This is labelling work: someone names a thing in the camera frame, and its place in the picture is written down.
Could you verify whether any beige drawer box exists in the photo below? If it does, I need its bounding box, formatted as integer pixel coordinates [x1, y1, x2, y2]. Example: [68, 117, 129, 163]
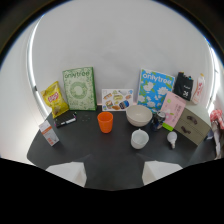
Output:
[174, 105, 212, 146]

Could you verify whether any black pen pouch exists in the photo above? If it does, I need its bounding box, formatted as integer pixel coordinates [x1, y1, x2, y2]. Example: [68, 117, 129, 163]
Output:
[172, 71, 195, 102]

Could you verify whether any blue onlytree box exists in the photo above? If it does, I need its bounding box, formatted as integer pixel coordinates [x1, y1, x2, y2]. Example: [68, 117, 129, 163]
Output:
[136, 68, 176, 114]

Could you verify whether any orange plastic cup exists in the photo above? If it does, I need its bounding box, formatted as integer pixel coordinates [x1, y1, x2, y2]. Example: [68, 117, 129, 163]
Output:
[97, 111, 115, 134]

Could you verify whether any white orange small box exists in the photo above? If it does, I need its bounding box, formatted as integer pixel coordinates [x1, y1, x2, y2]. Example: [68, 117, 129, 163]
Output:
[38, 119, 61, 147]

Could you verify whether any yellow chips bag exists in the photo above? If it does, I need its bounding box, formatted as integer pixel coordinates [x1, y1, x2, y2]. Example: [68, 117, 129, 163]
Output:
[40, 80, 70, 120]

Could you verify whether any white mug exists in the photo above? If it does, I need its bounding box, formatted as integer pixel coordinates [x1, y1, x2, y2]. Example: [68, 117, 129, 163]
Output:
[130, 128, 150, 150]

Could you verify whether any black flat case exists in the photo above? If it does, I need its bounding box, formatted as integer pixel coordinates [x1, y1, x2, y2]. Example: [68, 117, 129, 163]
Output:
[53, 110, 78, 129]

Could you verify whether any white light bulb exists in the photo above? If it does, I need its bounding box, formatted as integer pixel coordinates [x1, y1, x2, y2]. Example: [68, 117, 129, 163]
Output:
[166, 131, 179, 150]

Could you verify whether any green onlytree box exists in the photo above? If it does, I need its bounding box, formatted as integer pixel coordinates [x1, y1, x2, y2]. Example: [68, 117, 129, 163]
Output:
[62, 66, 98, 112]

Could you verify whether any white pink bottle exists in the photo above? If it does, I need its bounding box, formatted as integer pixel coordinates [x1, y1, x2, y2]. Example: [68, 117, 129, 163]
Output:
[191, 73, 206, 105]

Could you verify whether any dark drink can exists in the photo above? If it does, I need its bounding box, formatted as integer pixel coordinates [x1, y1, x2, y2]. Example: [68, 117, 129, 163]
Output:
[149, 110, 167, 132]

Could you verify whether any cream ceramic bowl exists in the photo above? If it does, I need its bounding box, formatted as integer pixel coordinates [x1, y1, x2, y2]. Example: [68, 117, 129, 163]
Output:
[125, 104, 154, 128]

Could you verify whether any red white cloth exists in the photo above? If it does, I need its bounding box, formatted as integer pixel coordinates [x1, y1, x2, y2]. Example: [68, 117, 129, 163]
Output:
[209, 108, 224, 160]

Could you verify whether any food picture card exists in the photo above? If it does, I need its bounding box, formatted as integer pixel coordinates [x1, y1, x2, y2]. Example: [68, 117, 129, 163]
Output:
[101, 88, 135, 112]

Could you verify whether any pink packet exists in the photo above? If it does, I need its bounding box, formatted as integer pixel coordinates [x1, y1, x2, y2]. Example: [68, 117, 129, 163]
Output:
[160, 91, 187, 132]

